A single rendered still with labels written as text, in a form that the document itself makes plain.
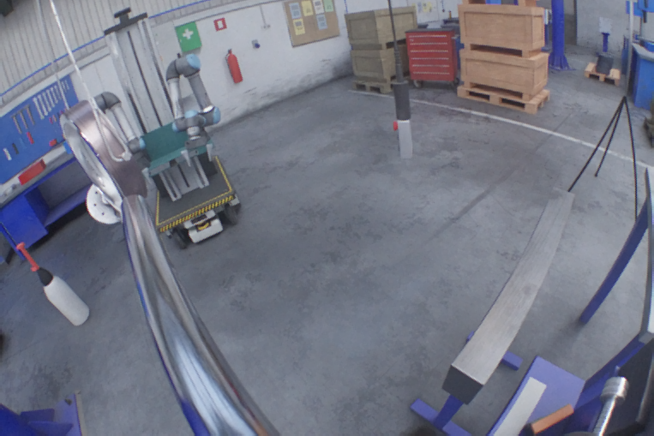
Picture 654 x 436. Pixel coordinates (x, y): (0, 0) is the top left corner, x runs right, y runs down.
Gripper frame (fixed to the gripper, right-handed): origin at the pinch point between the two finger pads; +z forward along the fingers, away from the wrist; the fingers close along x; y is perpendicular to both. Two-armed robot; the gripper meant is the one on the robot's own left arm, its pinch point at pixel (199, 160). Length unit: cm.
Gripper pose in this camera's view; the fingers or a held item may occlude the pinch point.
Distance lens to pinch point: 185.8
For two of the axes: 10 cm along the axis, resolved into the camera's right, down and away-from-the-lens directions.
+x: 9.3, -2.4, 2.7
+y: 2.9, 0.8, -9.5
